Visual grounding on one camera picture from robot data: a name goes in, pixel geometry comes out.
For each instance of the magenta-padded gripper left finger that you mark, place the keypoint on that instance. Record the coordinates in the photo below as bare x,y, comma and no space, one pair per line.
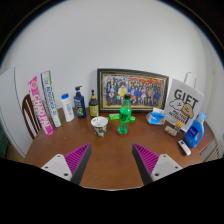
71,160

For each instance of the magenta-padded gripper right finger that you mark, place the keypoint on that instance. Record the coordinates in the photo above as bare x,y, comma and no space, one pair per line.
151,160

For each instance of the green plastic drink bottle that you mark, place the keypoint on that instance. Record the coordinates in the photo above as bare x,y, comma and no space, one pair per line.
125,116

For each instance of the small white remote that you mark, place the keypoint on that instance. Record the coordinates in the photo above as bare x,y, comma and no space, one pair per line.
184,147

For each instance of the small brown snack box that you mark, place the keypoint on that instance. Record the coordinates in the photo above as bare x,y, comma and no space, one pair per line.
172,130

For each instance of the white patterned cup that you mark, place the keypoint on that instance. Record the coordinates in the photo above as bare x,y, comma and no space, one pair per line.
99,130

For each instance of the blue tissue pack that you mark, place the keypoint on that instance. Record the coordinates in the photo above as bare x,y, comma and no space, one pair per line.
156,117

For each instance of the white spoon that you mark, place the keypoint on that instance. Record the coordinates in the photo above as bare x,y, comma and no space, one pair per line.
98,119

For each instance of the white bottle with blue cap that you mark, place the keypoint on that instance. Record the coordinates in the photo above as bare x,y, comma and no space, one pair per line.
68,110

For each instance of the blue detergent bottle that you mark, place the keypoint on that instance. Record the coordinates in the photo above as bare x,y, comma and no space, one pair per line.
194,133

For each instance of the dark blue pump bottle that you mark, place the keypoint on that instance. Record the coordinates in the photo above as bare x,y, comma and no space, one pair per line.
79,106

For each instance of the yellow-labelled dark pump bottle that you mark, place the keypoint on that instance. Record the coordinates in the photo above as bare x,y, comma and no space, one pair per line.
93,107

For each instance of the brown wooden chair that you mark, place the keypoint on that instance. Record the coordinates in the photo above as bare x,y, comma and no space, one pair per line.
28,116

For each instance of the pink cardboard tube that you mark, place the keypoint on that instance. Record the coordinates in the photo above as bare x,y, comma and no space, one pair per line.
40,106

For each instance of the white paper gift bag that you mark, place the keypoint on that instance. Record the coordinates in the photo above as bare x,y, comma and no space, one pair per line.
183,103

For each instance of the white and green cardboard tube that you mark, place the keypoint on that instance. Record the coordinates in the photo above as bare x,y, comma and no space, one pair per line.
51,98

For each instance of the white slatted radiator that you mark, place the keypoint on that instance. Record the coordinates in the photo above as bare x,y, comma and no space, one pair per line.
216,152

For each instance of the dark green crate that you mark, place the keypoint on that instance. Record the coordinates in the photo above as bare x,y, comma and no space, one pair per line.
2,143

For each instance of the framed group photo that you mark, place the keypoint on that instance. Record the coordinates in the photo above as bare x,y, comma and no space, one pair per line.
133,90

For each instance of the white cabinet panel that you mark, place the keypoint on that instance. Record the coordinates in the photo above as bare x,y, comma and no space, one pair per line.
11,110

